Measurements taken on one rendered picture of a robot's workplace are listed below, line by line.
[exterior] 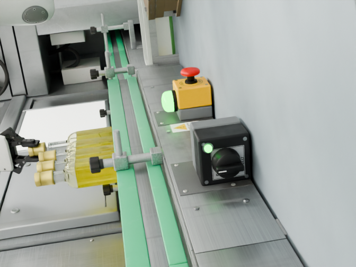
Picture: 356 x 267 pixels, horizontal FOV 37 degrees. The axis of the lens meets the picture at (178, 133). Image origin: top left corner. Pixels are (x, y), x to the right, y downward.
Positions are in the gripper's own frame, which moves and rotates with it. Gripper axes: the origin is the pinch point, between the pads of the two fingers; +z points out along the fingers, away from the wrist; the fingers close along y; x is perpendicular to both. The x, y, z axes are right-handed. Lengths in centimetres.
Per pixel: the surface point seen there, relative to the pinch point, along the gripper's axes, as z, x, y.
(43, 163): 7.4, -10.5, 1.3
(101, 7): -6, 101, 18
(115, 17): -1, 102, 14
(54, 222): 9.3, -15.4, -12.5
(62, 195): 6.6, -1.5, -12.9
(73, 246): 15.2, -19.9, -16.1
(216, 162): 54, -50, 21
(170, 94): 42, -19, 21
